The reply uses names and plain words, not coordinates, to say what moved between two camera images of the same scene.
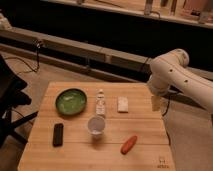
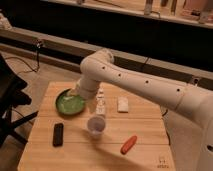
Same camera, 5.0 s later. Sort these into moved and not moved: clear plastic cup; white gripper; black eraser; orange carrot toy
Moved: white gripper
Not moved: orange carrot toy; clear plastic cup; black eraser
